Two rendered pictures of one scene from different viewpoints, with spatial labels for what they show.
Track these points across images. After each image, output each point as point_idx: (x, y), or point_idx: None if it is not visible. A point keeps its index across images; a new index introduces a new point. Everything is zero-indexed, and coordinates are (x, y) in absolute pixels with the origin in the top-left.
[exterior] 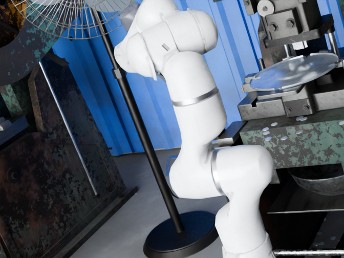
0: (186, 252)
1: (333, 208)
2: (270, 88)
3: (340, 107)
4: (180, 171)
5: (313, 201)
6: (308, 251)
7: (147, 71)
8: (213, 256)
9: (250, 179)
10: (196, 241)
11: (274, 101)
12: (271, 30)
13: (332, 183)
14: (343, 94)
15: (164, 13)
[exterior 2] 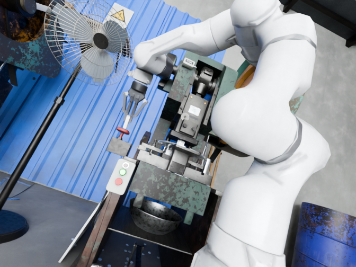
0: None
1: (156, 241)
2: (183, 145)
3: (194, 180)
4: (263, 93)
5: (139, 232)
6: None
7: (267, 5)
8: (7, 254)
9: (325, 153)
10: (0, 234)
11: (163, 158)
12: (184, 125)
13: (162, 223)
14: (199, 175)
15: None
